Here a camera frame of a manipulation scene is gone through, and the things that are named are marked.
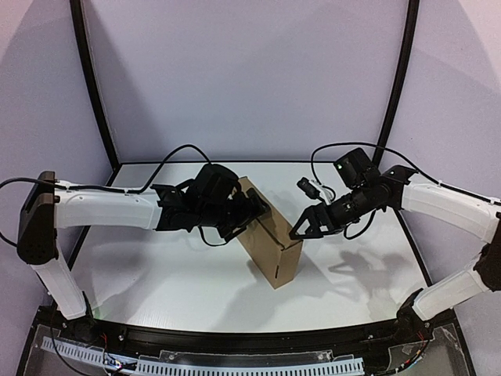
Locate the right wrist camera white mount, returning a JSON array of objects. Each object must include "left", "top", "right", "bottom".
[{"left": 297, "top": 177, "right": 336, "bottom": 204}]

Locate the right black frame post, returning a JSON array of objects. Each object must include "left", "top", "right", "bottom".
[{"left": 373, "top": 0, "right": 431, "bottom": 286}]

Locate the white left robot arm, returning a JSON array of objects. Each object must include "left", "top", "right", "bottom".
[{"left": 16, "top": 163, "right": 270, "bottom": 341}]

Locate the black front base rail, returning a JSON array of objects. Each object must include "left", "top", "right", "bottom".
[{"left": 19, "top": 305, "right": 478, "bottom": 376}]

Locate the black frame post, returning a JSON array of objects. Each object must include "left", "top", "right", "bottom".
[
  {"left": 373, "top": 0, "right": 431, "bottom": 286},
  {"left": 58, "top": 0, "right": 122, "bottom": 291}
]

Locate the white slotted cable duct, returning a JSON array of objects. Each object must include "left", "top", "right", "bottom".
[{"left": 35, "top": 336, "right": 365, "bottom": 376}]

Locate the brown cardboard box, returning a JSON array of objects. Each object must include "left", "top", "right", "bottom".
[{"left": 237, "top": 176, "right": 303, "bottom": 289}]

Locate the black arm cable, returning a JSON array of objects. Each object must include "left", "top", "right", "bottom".
[
  {"left": 310, "top": 141, "right": 501, "bottom": 240},
  {"left": 0, "top": 144, "right": 228, "bottom": 248}
]

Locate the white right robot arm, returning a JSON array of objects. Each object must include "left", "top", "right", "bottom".
[{"left": 290, "top": 143, "right": 500, "bottom": 331}]

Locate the left black frame post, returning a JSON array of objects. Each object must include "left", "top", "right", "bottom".
[{"left": 58, "top": 0, "right": 122, "bottom": 291}]

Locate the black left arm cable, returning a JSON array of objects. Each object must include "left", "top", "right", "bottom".
[{"left": 0, "top": 144, "right": 228, "bottom": 248}]

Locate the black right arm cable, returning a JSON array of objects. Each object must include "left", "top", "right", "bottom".
[{"left": 310, "top": 141, "right": 501, "bottom": 240}]

